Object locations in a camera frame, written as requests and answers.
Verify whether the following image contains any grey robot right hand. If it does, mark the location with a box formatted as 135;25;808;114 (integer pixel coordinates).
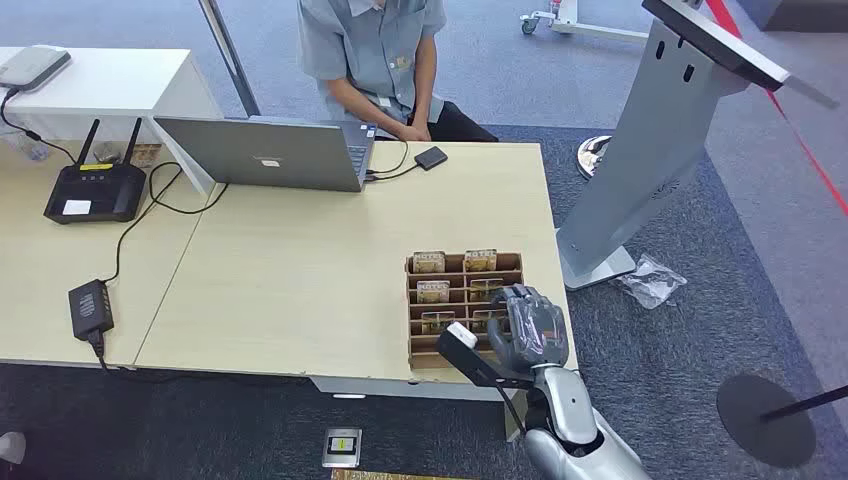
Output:
486;283;571;372

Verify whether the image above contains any hotel key card autumn print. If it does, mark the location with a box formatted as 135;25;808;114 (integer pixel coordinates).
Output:
411;250;447;275
468;278;505;303
463;248;499;273
472;308;510;335
415;280;452;305
421;311;457;336

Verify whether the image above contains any person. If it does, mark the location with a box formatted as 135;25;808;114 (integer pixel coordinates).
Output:
296;0;499;144

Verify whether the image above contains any wooden slotted card holder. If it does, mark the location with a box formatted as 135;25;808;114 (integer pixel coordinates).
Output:
404;250;531;371

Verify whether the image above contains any black external drive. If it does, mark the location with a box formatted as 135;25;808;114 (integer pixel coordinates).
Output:
414;146;449;172

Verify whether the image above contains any crumpled clear plastic bag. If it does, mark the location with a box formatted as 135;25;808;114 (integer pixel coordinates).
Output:
610;252;688;311

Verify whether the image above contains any grey laptop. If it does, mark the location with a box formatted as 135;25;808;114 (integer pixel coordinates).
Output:
153;115;379;194

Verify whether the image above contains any chrome round stanchion base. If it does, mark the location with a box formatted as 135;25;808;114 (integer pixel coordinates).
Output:
576;135;614;180

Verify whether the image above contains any grey slanted metal pole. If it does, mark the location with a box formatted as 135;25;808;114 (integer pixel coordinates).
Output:
197;0;262;119

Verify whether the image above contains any patterned brown strip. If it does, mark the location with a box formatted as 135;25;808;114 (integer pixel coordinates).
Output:
331;468;478;480

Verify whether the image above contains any white wheeled cart base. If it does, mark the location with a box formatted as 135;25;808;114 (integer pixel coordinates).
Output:
518;0;651;45

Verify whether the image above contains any grey kiosk stand with screen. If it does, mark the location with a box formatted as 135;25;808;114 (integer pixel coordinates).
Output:
555;0;841;291

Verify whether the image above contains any metal floor socket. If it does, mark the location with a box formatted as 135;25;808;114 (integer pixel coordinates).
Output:
321;427;364;470

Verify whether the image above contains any black stanchion with disc base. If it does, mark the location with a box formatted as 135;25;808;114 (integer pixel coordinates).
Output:
716;374;848;470

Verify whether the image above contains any small brown box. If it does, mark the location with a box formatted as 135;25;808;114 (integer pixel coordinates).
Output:
130;143;164;168

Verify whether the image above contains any white cabinet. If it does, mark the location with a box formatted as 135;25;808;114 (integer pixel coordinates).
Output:
0;46;225;197

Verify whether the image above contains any black router with antennas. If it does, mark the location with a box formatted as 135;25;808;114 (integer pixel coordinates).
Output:
43;117;148;225

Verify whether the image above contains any red barrier tape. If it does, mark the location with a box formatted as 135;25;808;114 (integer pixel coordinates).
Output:
703;0;848;220

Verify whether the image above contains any black power adapter brick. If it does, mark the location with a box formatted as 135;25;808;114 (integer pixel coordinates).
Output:
68;278;115;342

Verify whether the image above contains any clear plastic bottle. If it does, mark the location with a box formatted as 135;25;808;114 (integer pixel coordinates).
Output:
0;129;52;163

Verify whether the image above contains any flat grey device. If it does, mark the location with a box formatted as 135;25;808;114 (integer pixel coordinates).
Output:
0;44;72;93

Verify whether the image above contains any dark cabinet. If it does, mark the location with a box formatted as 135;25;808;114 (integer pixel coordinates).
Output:
735;0;848;33

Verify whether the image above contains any pale rounded object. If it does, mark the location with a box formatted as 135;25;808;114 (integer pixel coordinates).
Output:
0;431;28;466

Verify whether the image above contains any black drive cable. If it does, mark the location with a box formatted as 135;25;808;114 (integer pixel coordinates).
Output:
365;164;421;183
365;140;411;177

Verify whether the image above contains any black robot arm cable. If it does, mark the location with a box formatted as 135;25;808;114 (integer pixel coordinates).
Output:
493;384;529;439

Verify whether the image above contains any black laptop power cable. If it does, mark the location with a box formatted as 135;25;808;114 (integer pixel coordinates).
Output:
99;160;230;285

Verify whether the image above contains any black adapter mains cable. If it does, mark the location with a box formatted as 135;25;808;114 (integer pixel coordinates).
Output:
86;329;111;374

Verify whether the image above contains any black cable with ferrite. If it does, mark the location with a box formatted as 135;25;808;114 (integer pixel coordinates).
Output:
0;87;79;165

